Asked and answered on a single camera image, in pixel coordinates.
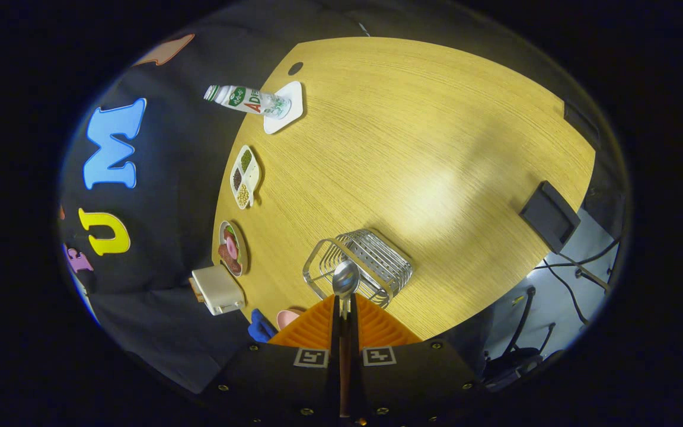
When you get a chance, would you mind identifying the dark meat slice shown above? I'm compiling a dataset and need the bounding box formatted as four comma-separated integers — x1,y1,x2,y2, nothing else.
219,243,242,275

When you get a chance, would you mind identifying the pink plate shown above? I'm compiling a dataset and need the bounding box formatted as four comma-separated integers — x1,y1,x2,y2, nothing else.
276,308,305,331

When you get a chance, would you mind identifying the metal spoon with wooden handle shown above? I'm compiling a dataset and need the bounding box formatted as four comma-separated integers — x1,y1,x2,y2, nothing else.
332,260,361,419

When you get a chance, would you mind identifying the blue cloth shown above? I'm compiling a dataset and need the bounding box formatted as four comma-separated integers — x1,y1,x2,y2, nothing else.
247,308,277,343

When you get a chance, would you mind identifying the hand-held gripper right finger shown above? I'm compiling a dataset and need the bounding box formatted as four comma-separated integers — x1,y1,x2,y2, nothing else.
350,294,484,427

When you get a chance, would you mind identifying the metal wire basket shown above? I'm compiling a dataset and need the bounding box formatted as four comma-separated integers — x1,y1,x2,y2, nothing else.
302,229,414,309

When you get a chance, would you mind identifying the thin black cable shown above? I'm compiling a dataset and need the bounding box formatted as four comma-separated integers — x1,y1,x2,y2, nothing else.
532,237,622,270

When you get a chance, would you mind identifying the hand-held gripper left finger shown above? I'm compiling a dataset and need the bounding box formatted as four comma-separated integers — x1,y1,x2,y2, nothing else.
199,295,341,427

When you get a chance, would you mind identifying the white bottle with green label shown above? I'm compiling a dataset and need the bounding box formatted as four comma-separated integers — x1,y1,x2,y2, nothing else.
204,84,292,119

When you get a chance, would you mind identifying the white toaster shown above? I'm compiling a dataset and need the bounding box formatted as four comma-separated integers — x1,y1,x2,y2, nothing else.
189,265,246,316

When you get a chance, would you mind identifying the white divided tray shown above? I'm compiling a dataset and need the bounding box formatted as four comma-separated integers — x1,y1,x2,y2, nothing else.
229,145,261,210

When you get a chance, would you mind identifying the white oval food plate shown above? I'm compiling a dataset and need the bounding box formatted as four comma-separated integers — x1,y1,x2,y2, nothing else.
218,220,249,278

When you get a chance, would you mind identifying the white coaster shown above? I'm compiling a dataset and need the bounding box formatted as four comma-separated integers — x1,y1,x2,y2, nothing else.
263,81,305,135

